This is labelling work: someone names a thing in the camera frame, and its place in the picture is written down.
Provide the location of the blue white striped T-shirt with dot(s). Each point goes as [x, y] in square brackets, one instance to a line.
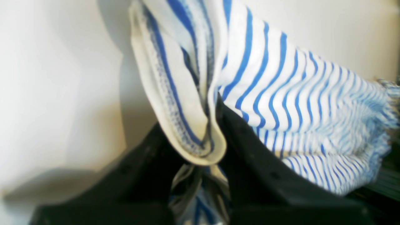
[326, 123]

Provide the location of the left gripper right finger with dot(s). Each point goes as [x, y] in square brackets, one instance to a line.
[265, 191]

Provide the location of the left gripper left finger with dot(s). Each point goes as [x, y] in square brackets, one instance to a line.
[135, 192]

